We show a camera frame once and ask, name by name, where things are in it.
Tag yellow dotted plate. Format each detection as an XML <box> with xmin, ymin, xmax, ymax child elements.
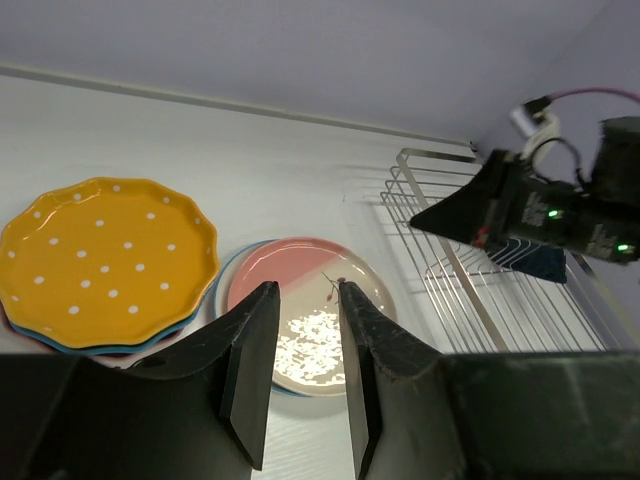
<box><xmin>1</xmin><ymin>177</ymin><xmax>219</xmax><ymax>354</ymax></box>

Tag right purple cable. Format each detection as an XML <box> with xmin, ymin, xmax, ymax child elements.
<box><xmin>549</xmin><ymin>87</ymin><xmax>640</xmax><ymax>106</ymax></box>

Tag pink dotted plate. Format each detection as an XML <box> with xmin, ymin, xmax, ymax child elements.
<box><xmin>1</xmin><ymin>311</ymin><xmax>182</xmax><ymax>357</ymax></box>

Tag blue dotted plate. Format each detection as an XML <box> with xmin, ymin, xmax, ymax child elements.
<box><xmin>1</xmin><ymin>296</ymin><xmax>209</xmax><ymax>357</ymax></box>

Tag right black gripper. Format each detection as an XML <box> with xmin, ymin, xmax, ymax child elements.
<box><xmin>409</xmin><ymin>149</ymin><xmax>639</xmax><ymax>263</ymax></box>

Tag wire dish rack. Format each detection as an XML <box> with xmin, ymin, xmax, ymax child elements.
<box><xmin>378</xmin><ymin>148</ymin><xmax>636</xmax><ymax>352</ymax></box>

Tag white patterned plate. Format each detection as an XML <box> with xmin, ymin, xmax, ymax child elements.
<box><xmin>212</xmin><ymin>238</ymin><xmax>351</xmax><ymax>401</ymax></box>

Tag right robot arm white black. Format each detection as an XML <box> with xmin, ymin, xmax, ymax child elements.
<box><xmin>409</xmin><ymin>117</ymin><xmax>639</xmax><ymax>264</ymax></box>

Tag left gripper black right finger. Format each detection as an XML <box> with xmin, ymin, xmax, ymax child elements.
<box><xmin>339</xmin><ymin>282</ymin><xmax>639</xmax><ymax>479</ymax></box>

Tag white plate red rim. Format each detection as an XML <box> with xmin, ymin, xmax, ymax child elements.
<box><xmin>227</xmin><ymin>236</ymin><xmax>399</xmax><ymax>397</ymax></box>

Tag dark blue plate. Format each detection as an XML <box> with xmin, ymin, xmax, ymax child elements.
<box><xmin>507</xmin><ymin>244</ymin><xmax>567</xmax><ymax>284</ymax></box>

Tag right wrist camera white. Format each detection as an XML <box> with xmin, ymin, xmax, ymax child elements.
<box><xmin>509</xmin><ymin>96</ymin><xmax>561</xmax><ymax>164</ymax></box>

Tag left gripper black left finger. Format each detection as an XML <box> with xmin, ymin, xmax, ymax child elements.
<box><xmin>1</xmin><ymin>282</ymin><xmax>280</xmax><ymax>479</ymax></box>

